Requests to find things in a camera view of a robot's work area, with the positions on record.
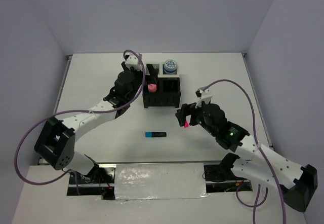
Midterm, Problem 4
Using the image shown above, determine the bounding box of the wrist white camera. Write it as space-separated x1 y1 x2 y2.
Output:
126 52 143 71
195 87 212 108

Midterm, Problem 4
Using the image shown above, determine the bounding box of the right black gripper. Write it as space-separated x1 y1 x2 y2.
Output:
175 99 217 136

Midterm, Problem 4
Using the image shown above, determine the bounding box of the silver tape sheet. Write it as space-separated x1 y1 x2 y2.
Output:
114 163 208 200

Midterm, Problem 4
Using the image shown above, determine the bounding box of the white two-slot organizer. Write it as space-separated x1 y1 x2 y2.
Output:
145 62 180 78

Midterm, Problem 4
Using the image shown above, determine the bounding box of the pink capped tube of clips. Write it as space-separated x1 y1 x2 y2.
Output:
147 84 157 93

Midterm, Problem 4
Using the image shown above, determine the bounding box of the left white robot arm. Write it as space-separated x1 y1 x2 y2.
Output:
34 60 145 183

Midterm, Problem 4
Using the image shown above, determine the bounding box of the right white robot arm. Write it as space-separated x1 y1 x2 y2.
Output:
175 103 318 212

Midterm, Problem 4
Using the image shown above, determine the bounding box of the pink capped black highlighter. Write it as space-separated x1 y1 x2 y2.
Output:
184 120 189 128

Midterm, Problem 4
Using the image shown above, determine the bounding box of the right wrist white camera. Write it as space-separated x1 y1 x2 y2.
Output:
195 87 212 108

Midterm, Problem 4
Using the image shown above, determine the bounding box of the black two-slot organizer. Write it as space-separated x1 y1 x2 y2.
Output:
142 78 181 108

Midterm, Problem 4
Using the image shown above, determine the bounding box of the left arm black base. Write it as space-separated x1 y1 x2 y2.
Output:
66 168 115 201

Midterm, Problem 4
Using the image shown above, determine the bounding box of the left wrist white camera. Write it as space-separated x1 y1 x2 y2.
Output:
126 52 143 71

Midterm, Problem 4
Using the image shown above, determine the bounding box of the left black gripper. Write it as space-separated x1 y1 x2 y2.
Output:
120 61 158 101

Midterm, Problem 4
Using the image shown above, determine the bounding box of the blue capped black highlighter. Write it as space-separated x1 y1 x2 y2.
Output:
145 132 167 138

